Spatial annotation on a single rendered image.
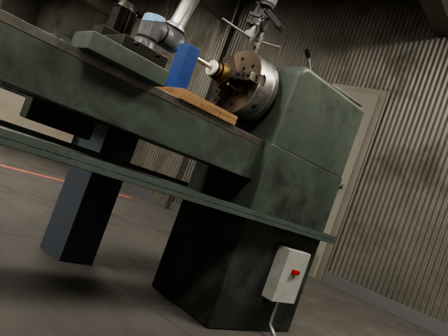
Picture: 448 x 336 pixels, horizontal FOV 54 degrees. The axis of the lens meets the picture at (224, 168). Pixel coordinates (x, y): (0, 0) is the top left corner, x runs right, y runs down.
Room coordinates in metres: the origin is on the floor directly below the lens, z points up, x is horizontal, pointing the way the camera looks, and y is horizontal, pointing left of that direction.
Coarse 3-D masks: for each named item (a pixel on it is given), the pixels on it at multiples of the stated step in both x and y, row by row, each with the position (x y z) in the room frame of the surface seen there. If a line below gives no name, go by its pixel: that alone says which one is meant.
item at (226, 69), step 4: (220, 64) 1.88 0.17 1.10; (224, 64) 1.90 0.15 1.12; (220, 68) 1.88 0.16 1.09; (224, 68) 1.89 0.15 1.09; (228, 68) 1.91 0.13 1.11; (216, 72) 1.88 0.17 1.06; (220, 72) 1.88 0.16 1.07; (224, 72) 1.89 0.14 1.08; (228, 72) 1.90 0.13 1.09; (212, 76) 1.89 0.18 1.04; (216, 76) 1.89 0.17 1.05; (220, 76) 1.89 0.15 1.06; (224, 76) 1.90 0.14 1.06; (228, 76) 1.90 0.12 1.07; (216, 80) 1.91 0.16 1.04; (220, 80) 1.91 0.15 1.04; (224, 80) 1.91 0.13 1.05; (228, 80) 1.94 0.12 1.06
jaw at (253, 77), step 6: (234, 72) 1.90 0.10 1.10; (240, 72) 1.89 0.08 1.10; (246, 72) 1.90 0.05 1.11; (252, 72) 1.87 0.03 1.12; (228, 78) 1.92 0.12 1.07; (234, 78) 1.91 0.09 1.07; (240, 78) 1.89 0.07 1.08; (246, 78) 1.89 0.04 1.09; (252, 78) 1.88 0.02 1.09; (258, 78) 1.89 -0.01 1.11; (264, 78) 1.91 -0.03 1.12; (240, 84) 1.96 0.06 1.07; (246, 84) 1.94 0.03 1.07
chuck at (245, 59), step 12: (240, 60) 2.01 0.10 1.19; (252, 60) 1.95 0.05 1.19; (264, 60) 1.95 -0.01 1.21; (264, 72) 1.90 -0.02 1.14; (228, 84) 2.03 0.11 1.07; (252, 84) 1.91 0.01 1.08; (264, 84) 1.90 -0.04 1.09; (240, 96) 1.94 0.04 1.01; (252, 96) 1.89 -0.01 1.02; (264, 96) 1.92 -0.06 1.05; (228, 108) 1.98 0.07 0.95; (240, 108) 1.92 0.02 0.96; (240, 120) 2.03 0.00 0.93
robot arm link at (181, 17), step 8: (184, 0) 2.31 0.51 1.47; (192, 0) 2.31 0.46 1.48; (184, 8) 2.31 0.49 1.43; (192, 8) 2.33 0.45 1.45; (176, 16) 2.32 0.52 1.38; (184, 16) 2.32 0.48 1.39; (168, 24) 2.32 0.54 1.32; (176, 24) 2.32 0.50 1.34; (184, 24) 2.35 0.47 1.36; (176, 32) 2.33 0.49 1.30; (184, 32) 2.36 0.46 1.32; (168, 40) 2.31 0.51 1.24; (176, 40) 2.35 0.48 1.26; (184, 40) 2.41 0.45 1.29; (168, 48) 2.36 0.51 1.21; (176, 48) 2.37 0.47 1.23
